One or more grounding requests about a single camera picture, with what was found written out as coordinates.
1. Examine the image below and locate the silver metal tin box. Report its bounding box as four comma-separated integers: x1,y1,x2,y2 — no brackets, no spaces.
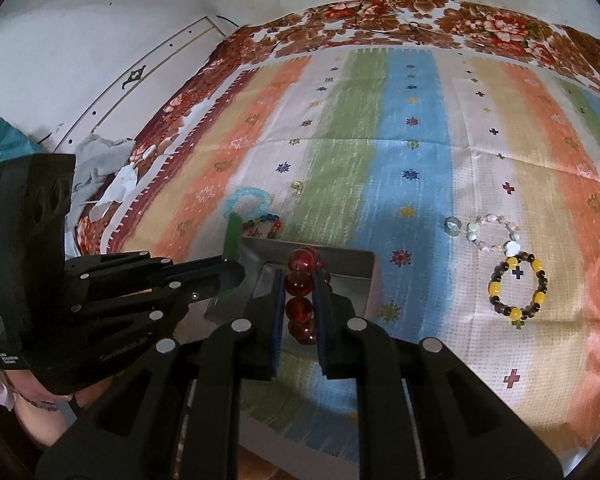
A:
209,237,381,364

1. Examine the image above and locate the red bead bracelet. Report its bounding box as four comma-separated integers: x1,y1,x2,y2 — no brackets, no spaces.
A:
282,246,335,346

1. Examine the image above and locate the green jade bangle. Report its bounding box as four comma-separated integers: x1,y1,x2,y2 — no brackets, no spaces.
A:
216,212,245,300

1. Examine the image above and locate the multicolour glass bead bracelet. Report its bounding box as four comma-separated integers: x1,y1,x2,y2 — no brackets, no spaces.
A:
241,212,284,240

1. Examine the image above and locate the light blue bead bracelet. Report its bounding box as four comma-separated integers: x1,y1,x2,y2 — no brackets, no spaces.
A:
223,186,274,222

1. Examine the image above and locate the yellow and black bead bracelet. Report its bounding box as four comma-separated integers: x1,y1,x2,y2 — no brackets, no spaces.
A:
488,252,550,322

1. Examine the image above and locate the white pastel charm bracelet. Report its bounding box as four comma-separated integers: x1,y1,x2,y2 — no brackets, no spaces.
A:
465,212,524,256

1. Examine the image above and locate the left hand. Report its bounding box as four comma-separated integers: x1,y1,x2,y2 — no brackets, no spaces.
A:
4,370,114,448

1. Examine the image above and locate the teal cloth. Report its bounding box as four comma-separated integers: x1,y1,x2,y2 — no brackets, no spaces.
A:
0,117,44,162

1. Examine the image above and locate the crumpled white grey cloth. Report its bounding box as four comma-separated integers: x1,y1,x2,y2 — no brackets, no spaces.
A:
66,133,135,229

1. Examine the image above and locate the white wooden headboard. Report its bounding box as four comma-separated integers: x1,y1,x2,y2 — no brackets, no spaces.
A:
41,14,236,153

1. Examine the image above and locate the striped colourful bed sheet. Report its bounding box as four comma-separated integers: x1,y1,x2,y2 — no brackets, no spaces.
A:
95,48,600,467

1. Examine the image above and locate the floral brown blanket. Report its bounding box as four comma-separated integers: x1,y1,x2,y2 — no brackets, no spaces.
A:
74,0,600,256

